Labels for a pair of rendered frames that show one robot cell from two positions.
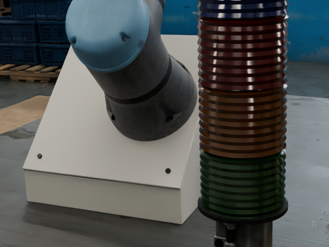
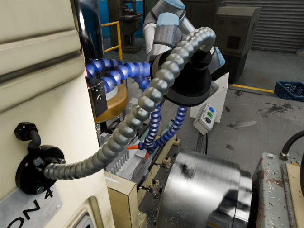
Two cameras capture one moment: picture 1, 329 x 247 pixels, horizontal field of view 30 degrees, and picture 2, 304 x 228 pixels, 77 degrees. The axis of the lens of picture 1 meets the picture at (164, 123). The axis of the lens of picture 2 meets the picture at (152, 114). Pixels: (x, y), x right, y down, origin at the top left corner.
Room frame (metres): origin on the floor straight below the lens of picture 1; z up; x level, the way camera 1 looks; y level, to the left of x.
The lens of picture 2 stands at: (0.53, -1.14, 1.54)
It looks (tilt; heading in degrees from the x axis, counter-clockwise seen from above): 32 degrees down; 87
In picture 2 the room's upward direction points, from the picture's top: straight up
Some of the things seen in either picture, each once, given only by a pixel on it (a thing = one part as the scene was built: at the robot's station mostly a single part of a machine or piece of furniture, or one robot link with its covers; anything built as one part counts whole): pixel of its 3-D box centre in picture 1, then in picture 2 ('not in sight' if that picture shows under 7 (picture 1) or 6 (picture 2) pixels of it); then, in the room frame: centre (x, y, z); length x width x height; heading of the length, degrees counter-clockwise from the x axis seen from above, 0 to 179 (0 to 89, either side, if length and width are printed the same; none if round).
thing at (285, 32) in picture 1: (242, 49); not in sight; (0.41, -0.05, 1.14); 0.06 x 0.06 x 0.04
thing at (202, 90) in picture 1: (242, 114); (121, 80); (0.41, -0.05, 1.10); 0.06 x 0.06 x 0.04
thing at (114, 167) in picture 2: not in sight; (106, 155); (0.41, -0.69, 1.11); 0.12 x 0.11 x 0.07; 61
